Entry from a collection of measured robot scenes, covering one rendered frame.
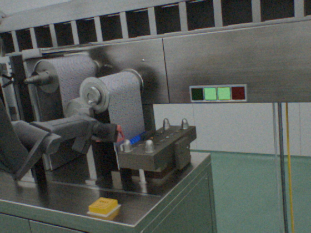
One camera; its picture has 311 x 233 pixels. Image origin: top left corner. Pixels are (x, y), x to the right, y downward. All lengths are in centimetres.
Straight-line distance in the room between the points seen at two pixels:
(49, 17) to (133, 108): 74
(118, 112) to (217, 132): 280
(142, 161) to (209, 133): 291
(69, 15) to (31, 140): 115
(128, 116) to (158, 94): 22
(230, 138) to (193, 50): 268
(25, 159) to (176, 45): 94
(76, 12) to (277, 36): 98
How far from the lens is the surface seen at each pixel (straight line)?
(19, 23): 215
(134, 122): 152
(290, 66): 142
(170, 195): 129
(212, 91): 150
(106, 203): 122
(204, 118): 415
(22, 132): 83
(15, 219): 156
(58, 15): 194
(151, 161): 129
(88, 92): 139
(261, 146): 404
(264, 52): 143
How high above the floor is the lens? 144
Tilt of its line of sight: 13 degrees down
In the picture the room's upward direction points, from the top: 7 degrees counter-clockwise
